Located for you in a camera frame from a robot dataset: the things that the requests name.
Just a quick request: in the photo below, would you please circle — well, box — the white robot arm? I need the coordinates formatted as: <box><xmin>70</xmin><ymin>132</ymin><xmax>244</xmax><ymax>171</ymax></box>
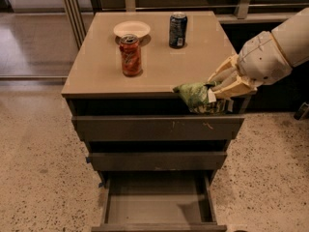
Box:
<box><xmin>209</xmin><ymin>8</ymin><xmax>309</xmax><ymax>99</ymax></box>

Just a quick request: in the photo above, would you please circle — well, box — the grey drawer cabinet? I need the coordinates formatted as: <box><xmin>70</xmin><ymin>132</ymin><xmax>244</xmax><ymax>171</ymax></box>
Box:
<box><xmin>61</xmin><ymin>11</ymin><xmax>259</xmax><ymax>232</ymax></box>

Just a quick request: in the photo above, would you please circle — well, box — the white paper plate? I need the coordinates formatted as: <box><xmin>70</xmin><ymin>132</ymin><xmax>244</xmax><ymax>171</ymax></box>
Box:
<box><xmin>113</xmin><ymin>21</ymin><xmax>151</xmax><ymax>38</ymax></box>

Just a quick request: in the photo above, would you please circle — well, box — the orange soda can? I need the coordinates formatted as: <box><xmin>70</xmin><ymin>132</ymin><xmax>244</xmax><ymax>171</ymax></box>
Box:
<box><xmin>119</xmin><ymin>34</ymin><xmax>142</xmax><ymax>76</ymax></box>

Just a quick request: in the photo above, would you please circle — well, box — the dark blue soda can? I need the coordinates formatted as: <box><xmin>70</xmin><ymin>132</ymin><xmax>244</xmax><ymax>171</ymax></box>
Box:
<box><xmin>169</xmin><ymin>12</ymin><xmax>187</xmax><ymax>48</ymax></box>

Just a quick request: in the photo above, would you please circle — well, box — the grey open bottom drawer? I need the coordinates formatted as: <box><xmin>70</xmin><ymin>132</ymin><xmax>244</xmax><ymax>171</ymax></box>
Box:
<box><xmin>91</xmin><ymin>172</ymin><xmax>227</xmax><ymax>232</ymax></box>

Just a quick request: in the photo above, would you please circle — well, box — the metal railing frame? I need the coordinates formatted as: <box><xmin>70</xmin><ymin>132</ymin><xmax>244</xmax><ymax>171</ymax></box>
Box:
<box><xmin>63</xmin><ymin>0</ymin><xmax>309</xmax><ymax>48</ymax></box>

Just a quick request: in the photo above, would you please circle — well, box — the green jalapeno chip bag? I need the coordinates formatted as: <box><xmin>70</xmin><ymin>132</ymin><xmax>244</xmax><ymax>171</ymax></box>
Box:
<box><xmin>173</xmin><ymin>82</ymin><xmax>234</xmax><ymax>114</ymax></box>

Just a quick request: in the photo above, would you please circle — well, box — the grey top drawer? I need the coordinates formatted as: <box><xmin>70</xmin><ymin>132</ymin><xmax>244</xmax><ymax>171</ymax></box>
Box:
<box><xmin>71</xmin><ymin>115</ymin><xmax>244</xmax><ymax>141</ymax></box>

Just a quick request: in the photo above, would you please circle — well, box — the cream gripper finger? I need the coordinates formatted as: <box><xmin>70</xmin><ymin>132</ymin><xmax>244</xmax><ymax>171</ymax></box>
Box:
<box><xmin>209</xmin><ymin>67</ymin><xmax>238</xmax><ymax>83</ymax></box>
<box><xmin>211</xmin><ymin>71</ymin><xmax>239</xmax><ymax>91</ymax></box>

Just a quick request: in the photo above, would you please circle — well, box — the grey middle drawer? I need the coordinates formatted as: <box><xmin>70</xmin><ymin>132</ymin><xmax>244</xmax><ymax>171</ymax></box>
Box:
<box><xmin>87</xmin><ymin>152</ymin><xmax>227</xmax><ymax>171</ymax></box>

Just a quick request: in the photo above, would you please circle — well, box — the dark object on floor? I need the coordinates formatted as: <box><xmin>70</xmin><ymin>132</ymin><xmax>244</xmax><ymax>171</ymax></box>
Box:
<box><xmin>294</xmin><ymin>102</ymin><xmax>309</xmax><ymax>120</ymax></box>

